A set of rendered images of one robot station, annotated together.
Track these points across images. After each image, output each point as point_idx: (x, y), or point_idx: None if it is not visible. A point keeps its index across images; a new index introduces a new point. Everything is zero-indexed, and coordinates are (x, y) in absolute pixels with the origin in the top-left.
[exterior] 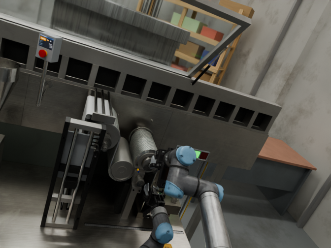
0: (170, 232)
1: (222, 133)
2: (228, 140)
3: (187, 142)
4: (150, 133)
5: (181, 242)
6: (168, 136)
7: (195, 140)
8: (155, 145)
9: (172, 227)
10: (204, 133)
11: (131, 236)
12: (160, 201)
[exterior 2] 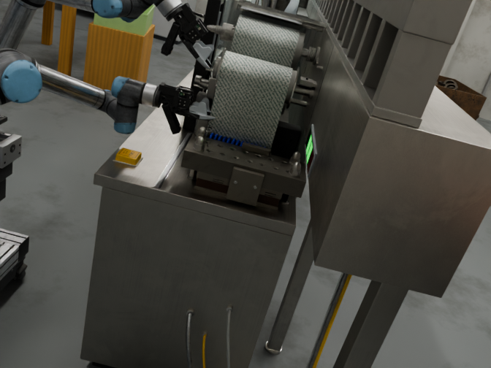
0: (115, 78)
1: (337, 100)
2: (334, 123)
3: (318, 120)
4: (290, 73)
5: (139, 177)
6: (317, 101)
7: (321, 116)
8: (253, 64)
9: (123, 84)
10: (329, 98)
11: (164, 149)
12: (163, 83)
